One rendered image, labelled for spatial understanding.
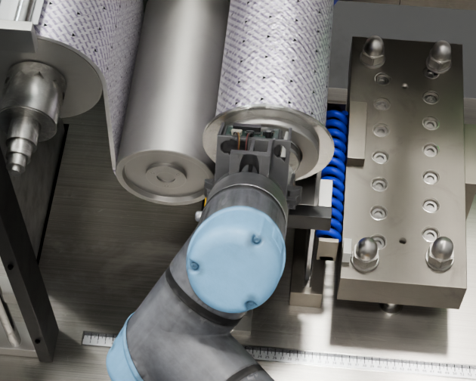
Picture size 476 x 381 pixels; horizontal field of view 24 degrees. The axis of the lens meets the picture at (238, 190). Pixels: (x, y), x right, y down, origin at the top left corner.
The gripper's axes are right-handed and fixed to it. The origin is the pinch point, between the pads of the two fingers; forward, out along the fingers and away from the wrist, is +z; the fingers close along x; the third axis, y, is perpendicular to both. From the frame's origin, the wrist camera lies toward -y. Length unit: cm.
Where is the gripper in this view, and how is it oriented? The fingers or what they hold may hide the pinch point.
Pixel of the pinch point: (257, 169)
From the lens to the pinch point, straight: 119.4
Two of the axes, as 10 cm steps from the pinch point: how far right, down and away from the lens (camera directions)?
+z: 0.7, -3.0, 9.5
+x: -10.0, -0.8, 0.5
